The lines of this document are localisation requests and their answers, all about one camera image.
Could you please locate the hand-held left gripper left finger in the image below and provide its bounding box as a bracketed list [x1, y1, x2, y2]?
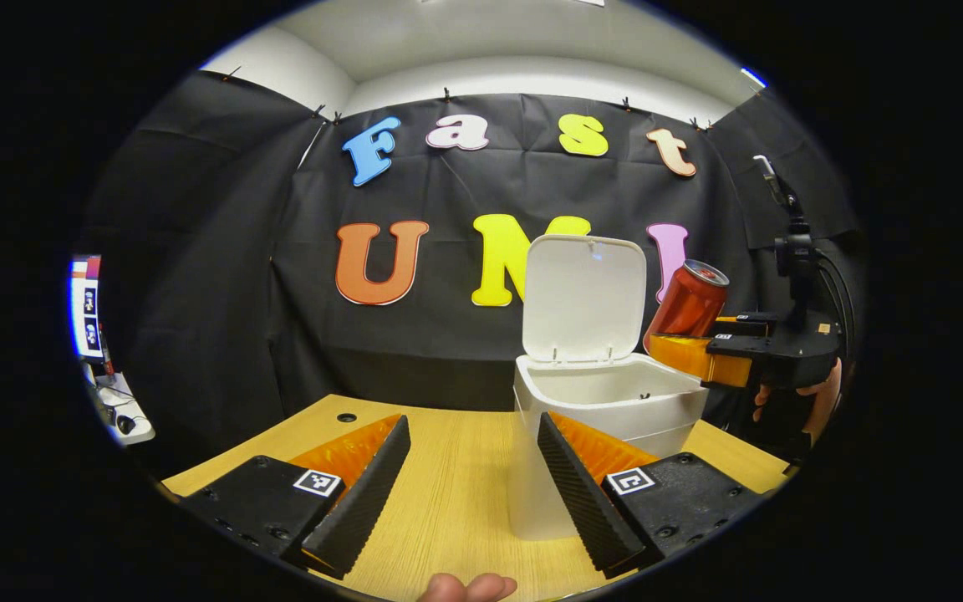
[162, 414, 412, 579]

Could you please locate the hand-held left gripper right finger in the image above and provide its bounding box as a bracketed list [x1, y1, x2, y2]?
[537, 411, 771, 579]

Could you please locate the red pop can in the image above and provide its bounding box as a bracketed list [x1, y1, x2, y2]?
[643, 259, 731, 339]

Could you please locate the white desktop garbage bin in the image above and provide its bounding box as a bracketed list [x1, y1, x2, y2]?
[508, 234, 710, 542]

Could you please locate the wooden desktop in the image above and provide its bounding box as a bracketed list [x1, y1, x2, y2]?
[162, 395, 790, 602]

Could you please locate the white side desk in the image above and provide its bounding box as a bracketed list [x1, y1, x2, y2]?
[84, 360, 156, 446]

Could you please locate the black backdrop cloth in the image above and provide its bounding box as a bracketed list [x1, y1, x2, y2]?
[72, 71, 863, 469]

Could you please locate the computer monitor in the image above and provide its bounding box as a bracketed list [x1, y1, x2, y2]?
[69, 255, 106, 359]

